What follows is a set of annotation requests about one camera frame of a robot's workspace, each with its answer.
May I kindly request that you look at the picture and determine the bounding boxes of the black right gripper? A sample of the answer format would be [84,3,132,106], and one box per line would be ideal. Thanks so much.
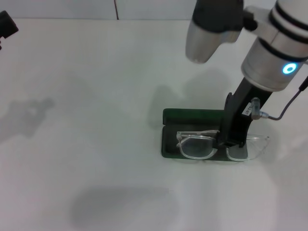
[212,77,274,149]

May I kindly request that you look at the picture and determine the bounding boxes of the clear frame glasses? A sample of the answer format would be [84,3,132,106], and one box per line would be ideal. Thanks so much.
[176,129,270,162]

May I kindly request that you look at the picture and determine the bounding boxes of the green glasses case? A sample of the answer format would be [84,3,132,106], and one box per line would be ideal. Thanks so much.
[160,108,249,161]

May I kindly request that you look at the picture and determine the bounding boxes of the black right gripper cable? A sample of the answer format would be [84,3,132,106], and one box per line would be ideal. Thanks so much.
[249,76,308,121]

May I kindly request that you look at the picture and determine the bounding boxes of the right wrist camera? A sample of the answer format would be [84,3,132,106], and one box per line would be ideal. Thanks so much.
[185,0,244,64]

